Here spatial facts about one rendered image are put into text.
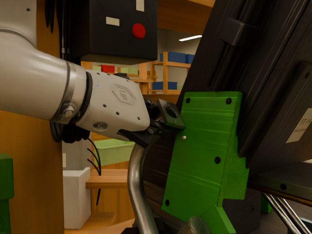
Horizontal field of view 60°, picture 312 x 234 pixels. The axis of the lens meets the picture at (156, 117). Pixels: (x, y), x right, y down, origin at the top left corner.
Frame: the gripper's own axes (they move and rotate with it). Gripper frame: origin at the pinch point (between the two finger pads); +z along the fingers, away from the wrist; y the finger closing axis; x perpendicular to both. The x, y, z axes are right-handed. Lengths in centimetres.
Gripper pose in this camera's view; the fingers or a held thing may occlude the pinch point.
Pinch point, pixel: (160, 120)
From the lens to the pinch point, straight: 47.3
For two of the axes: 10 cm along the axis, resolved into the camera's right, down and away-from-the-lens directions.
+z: 7.7, 2.3, 6.0
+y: -2.6, -7.4, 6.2
